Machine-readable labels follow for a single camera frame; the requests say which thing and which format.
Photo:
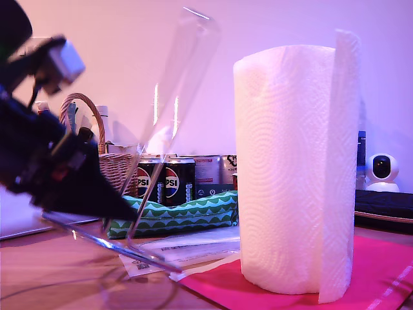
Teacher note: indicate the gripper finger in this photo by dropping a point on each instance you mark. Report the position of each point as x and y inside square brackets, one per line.
[90, 193]

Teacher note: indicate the white paper towel roll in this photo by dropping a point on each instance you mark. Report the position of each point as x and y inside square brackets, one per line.
[284, 161]

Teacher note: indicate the small cardboard box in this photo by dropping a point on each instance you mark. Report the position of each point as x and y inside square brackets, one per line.
[119, 148]

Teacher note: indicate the white bottle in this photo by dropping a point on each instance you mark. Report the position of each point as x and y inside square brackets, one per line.
[101, 119]

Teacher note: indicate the white zip cosmetic bag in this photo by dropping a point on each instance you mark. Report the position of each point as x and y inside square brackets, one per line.
[19, 223]

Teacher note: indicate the blue packet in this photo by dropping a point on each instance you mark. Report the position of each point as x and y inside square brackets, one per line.
[71, 116]

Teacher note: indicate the patterned tissue box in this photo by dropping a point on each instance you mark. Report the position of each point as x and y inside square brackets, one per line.
[163, 142]

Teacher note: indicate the red and white tube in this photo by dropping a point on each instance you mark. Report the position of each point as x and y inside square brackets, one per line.
[41, 106]

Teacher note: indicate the green wave pattern pouch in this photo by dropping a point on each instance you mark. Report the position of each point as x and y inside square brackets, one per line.
[193, 210]

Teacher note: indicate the silver tin red label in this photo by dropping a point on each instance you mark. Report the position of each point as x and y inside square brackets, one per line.
[206, 171]

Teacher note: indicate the clear plastic mailer bag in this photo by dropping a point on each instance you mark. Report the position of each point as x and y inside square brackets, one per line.
[200, 245]

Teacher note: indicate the dark red patterned mug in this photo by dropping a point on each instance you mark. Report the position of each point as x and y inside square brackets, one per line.
[235, 181]

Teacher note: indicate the large blue-label water bottle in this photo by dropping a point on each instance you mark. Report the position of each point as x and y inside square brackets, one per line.
[361, 151]

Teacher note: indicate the dark zip case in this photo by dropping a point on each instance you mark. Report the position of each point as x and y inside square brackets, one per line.
[387, 206]

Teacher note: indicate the pink plastic mailer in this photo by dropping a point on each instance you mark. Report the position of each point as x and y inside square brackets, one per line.
[380, 274]

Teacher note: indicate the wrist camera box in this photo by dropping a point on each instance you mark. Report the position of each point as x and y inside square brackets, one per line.
[66, 61]

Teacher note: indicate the small white round camera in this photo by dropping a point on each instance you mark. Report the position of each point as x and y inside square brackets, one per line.
[382, 171]

